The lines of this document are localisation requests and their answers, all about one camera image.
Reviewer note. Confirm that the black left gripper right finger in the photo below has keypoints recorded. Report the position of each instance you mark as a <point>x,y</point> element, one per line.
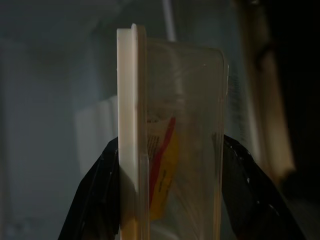
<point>250,200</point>

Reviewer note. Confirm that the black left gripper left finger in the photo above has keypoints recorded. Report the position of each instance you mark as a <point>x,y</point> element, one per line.
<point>97,200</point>

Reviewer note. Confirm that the clear container with white lid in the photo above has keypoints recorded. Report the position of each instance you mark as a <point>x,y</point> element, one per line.
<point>187,100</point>

